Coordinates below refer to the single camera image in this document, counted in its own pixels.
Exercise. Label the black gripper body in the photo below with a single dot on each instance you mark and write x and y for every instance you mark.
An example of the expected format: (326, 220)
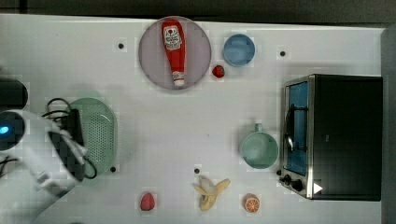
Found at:
(72, 126)

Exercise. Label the green plastic strainer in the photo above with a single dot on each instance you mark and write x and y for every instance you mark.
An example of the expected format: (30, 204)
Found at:
(99, 132)

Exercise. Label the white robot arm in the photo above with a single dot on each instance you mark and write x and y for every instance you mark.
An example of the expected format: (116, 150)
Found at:
(51, 163)

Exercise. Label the black cylinder pot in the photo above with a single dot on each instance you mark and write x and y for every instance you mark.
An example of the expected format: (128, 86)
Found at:
(13, 94)

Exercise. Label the grey round plate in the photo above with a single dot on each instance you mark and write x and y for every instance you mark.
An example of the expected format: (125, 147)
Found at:
(154, 62)

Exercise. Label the red fruit toy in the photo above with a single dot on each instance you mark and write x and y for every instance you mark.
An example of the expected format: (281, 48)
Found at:
(147, 202)

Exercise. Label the red ketchup bottle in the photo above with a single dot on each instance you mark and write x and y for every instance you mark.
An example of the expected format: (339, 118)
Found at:
(175, 49)

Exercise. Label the peeled banana toy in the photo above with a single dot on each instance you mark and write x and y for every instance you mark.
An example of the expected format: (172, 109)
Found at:
(209, 191)

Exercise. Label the red strawberry toy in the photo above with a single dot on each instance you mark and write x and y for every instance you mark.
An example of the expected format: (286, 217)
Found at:
(218, 71)

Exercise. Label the blue bowl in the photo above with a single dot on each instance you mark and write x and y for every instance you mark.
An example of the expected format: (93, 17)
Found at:
(239, 50)

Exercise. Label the green mug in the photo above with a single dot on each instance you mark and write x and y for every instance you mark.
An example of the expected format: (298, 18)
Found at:
(258, 149)

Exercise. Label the orange half toy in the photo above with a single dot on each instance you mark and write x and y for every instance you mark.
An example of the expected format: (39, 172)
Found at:
(251, 203)

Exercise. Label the black toaster oven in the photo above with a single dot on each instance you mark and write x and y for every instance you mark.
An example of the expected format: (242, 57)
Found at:
(331, 137)

